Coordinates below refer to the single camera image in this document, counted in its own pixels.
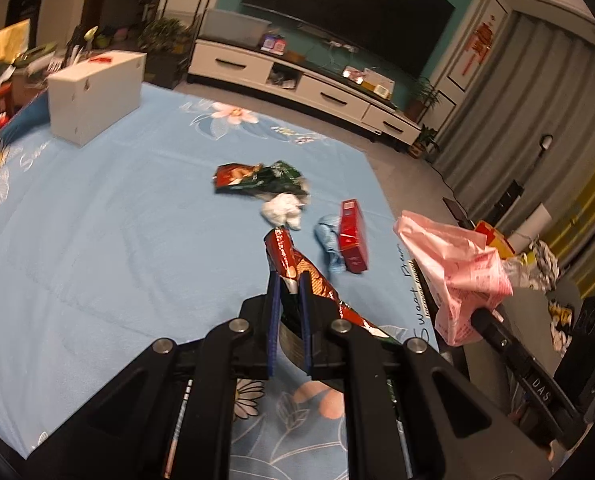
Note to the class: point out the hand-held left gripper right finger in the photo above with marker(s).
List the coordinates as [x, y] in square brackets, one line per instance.
[305, 320]

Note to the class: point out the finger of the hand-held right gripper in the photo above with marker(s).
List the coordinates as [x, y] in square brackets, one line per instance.
[497, 337]

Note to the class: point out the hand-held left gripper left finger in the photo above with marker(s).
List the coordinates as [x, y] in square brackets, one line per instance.
[273, 320]

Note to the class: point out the black trash bin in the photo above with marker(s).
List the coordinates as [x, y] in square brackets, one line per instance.
[452, 360]

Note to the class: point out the red snack wrapper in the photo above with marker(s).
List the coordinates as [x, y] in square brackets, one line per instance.
[287, 255]

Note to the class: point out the pink plastic wrapper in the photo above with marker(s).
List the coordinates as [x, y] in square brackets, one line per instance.
[457, 270]

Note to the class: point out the blue face mask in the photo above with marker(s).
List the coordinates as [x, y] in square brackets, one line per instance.
[330, 245]

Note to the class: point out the red cardboard box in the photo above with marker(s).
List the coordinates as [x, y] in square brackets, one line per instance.
[352, 235]

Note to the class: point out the white tissue ball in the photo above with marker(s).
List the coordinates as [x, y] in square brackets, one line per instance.
[282, 210]

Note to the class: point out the green snack wrapper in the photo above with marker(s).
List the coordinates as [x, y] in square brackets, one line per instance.
[282, 180]

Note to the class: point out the grey sofa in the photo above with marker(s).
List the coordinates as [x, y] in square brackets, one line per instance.
[532, 320]

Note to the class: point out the white plastic bag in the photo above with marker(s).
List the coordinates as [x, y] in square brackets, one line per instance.
[522, 272]

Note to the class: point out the crumpled newspaper pile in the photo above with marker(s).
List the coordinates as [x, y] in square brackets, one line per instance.
[545, 262]

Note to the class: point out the red and yellow shopping bag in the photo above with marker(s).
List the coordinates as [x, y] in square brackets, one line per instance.
[495, 240]

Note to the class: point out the white rolled board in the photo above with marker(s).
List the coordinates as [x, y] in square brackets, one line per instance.
[532, 222]

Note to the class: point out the dark red floor mat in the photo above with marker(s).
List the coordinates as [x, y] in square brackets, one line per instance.
[457, 211]

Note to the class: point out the yellow curtain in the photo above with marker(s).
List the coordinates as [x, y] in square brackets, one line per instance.
[592, 220]

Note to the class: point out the upright vacuum cleaner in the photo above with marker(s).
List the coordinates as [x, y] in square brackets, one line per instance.
[510, 200]

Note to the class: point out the small red snack packet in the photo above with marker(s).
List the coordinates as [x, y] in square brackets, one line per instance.
[232, 176]

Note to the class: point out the potted plant in yellow pot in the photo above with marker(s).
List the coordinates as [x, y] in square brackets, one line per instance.
[424, 144]

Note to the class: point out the grey curtain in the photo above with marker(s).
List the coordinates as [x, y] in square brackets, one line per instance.
[527, 110]

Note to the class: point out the potted plant in red pot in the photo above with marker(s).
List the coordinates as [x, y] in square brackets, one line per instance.
[421, 102]

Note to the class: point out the white desk calendar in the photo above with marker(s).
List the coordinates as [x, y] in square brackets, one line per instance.
[378, 82]

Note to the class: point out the pink small box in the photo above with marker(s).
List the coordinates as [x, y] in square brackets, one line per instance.
[352, 74]

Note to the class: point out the white television cabinet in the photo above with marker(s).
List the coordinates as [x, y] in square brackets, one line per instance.
[237, 62]

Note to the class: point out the colourful small box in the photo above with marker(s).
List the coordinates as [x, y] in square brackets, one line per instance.
[272, 45]

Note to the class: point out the white storage box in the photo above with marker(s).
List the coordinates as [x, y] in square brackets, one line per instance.
[92, 95]

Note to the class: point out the grey glass tank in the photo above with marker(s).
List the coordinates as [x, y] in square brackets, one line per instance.
[232, 27]

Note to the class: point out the potted green plant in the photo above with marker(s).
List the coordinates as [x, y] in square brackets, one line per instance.
[165, 42]

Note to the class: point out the black television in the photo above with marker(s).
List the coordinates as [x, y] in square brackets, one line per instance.
[347, 15]

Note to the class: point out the green tissue box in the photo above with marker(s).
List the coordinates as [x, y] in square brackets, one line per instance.
[35, 55]

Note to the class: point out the yellow paper bag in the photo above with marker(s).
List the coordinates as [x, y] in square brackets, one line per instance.
[7, 40]

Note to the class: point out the red knot wall decoration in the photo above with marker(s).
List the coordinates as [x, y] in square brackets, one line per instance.
[480, 47]

